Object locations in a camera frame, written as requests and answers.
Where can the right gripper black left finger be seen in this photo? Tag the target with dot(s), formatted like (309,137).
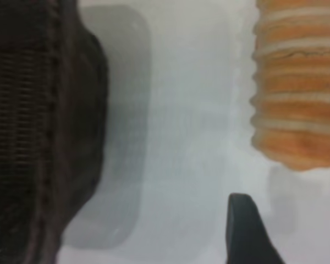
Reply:
(244,236)

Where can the ridged golden bread roll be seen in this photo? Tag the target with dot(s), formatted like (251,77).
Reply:
(299,110)

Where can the dark brown woven basket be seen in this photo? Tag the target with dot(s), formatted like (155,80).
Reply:
(38,123)

